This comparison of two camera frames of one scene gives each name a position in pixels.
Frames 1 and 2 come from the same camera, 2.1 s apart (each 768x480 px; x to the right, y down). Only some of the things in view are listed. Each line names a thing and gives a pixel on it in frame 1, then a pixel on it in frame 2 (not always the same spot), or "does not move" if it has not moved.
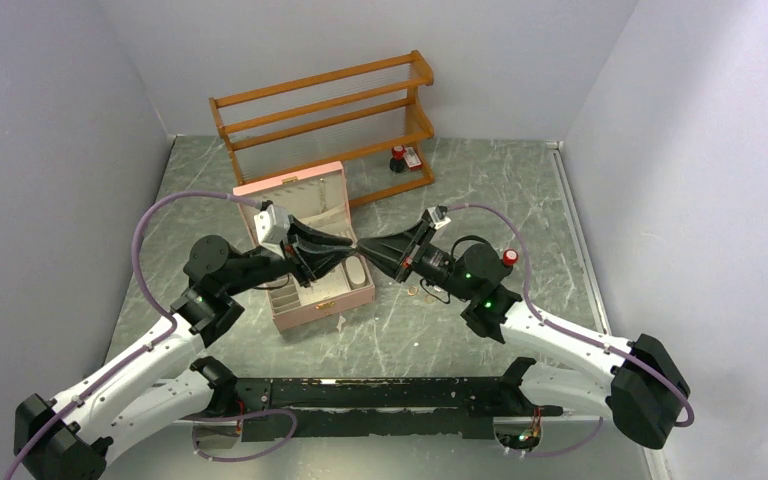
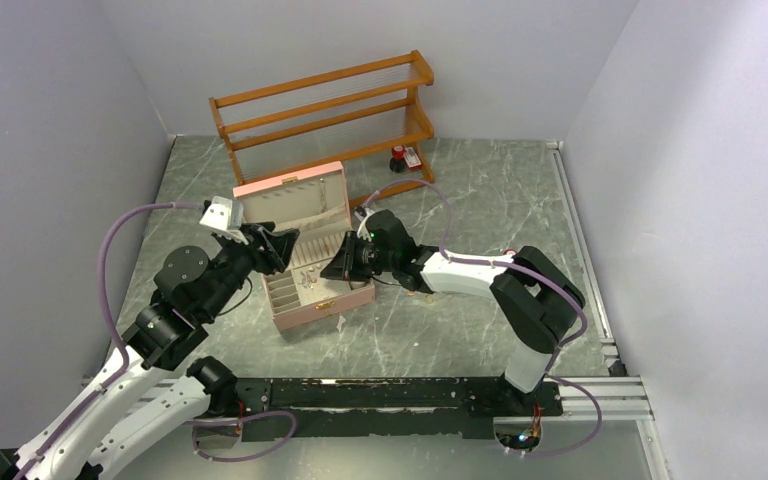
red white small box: x=412 y=159 does not move
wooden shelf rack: x=360 y=115 does not move
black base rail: x=378 y=408 does not move
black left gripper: x=312 y=265 → x=277 y=246
